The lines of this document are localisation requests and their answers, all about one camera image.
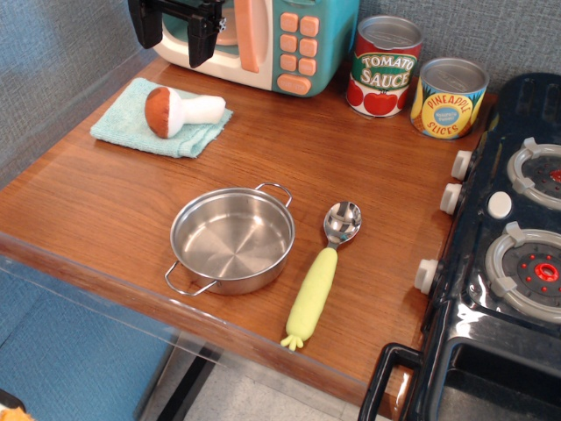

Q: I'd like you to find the black toy stove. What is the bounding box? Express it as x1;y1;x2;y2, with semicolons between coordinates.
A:
359;73;560;420

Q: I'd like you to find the orange object at corner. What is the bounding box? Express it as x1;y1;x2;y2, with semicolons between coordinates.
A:
1;389;34;421

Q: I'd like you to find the tomato sauce can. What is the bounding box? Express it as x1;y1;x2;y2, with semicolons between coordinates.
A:
346;15;423;118

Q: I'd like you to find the plush brown white mushroom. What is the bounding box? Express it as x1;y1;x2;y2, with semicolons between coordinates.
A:
144;87;226;139

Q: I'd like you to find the light blue cloth napkin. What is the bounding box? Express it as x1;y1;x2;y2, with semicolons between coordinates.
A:
90;78;232;158

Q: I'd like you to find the toy teal microwave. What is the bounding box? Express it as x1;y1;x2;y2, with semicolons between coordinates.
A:
151;0;360;98

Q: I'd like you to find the spoon with yellow handle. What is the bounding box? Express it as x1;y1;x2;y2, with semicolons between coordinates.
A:
280;201;362;352

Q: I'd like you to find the stainless steel bowl with handles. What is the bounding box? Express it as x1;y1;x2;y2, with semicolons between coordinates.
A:
165;182;295;296

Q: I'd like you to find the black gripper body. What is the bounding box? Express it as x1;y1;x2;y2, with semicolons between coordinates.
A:
146;0;226;32

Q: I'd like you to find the pineapple slices can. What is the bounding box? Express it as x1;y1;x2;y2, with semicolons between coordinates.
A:
410;57;489;139

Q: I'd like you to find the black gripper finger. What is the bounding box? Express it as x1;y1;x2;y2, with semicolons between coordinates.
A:
128;0;162;49
188;14;219;68

